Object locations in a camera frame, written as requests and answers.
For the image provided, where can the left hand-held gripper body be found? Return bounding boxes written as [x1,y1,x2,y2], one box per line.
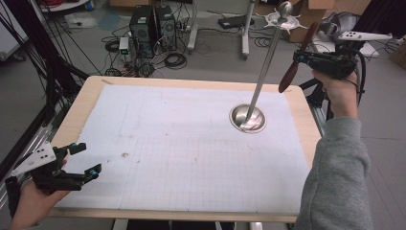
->
[11,141,88,196]

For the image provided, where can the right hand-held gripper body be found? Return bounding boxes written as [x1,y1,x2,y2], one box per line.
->
[302,31,394,81]

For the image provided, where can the brown wooden spoon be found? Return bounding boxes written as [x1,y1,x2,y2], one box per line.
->
[278,21,321,95]

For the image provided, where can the metal stand with hooks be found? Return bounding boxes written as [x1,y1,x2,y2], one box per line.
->
[228,0,309,135]

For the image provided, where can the person's right hand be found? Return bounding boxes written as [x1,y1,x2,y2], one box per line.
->
[311,69,360,120]

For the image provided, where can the person's left hand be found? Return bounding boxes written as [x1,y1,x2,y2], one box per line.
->
[8,157,70,230]

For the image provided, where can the white foam board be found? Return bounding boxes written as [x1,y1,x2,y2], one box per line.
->
[311,34,381,58]

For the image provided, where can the grey helmet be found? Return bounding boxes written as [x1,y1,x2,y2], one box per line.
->
[320,11,361,36]

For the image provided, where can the open cardboard box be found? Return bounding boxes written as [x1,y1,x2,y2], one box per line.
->
[282,0,337,44]

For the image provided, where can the white stand leg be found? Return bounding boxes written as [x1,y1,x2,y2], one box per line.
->
[187,0,199,55]
[240,0,257,60]

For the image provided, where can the small cardboard box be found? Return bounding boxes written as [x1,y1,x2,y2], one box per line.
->
[389,40,406,70]

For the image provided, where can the flat black device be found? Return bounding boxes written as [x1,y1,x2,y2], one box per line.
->
[217,14,256,30]

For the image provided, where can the white grid paper mat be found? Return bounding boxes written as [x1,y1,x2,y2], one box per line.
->
[54,83,310,215]

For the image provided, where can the small box with green light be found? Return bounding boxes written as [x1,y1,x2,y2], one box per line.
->
[118,36,130,62]

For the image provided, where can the large black computer tower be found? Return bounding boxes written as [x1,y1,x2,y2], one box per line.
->
[128,5,158,59]

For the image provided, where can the slim black computer tower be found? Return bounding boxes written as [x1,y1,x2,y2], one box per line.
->
[155,5,178,53]

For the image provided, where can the aluminium rail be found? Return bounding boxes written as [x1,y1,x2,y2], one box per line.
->
[307,104,327,138]
[0,124,54,209]

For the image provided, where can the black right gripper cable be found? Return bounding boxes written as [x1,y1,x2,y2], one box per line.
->
[351,47,368,105]

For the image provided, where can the black metal frame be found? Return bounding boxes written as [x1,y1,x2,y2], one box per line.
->
[299,0,406,122]
[0,0,91,181]

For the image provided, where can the coil of black cable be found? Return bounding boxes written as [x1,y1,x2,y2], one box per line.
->
[164,52,188,70]

